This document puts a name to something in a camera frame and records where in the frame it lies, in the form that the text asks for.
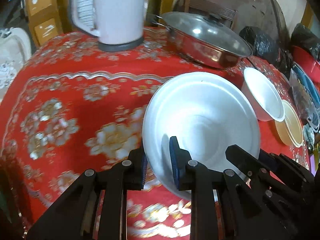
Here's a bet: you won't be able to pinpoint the white bowl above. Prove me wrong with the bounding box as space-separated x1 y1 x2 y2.
241 67 285 122

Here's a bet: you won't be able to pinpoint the white louvered panel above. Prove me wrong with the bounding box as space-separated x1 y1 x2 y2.
75 0 97 29

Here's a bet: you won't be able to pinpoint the clear plastic bag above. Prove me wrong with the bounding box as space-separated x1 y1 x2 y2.
289 69 320 120

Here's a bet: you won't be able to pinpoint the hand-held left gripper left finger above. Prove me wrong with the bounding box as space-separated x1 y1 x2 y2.
26 150 148 240

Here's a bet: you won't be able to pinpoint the red floral tablecloth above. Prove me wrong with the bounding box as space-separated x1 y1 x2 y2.
0 26 315 240

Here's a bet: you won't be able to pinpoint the stainless steel pot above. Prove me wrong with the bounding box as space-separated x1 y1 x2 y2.
151 14 253 70

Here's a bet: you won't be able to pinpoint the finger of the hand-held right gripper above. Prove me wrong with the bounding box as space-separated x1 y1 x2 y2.
225 144 259 183
260 152 315 198

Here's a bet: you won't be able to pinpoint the purple plastic item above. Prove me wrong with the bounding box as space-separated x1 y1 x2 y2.
310 154 320 172

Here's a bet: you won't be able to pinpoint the blue plastic bag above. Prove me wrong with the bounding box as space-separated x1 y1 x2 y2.
291 62 320 128

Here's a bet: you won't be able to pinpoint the wooden drawer cabinet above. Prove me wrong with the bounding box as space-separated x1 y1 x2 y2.
24 0 65 47

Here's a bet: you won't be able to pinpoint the round wooden tabletop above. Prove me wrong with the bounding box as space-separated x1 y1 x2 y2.
172 0 288 48

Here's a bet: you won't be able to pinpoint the white electric kettle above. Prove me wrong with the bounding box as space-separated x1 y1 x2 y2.
69 0 148 52

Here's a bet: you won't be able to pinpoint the red plastic basin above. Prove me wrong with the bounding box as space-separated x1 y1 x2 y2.
291 45 320 78

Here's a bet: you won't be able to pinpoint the black plastic bag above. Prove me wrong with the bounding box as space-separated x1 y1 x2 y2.
290 23 320 60
239 26 293 73

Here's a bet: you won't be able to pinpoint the glass pot lid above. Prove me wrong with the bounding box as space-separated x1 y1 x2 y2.
161 12 253 57

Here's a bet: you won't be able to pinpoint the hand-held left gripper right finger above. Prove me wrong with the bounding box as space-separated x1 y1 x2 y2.
169 136 260 240

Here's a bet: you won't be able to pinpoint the white ornate chair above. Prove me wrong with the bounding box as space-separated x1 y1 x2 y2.
0 27 32 100

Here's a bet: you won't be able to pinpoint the cream ribbed bowl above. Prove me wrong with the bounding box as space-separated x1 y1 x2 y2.
274 99 304 147

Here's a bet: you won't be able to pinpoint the white plate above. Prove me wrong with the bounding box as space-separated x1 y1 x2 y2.
142 72 261 200

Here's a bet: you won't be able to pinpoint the wooden partition posts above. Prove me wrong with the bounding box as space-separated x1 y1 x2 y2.
147 0 180 28

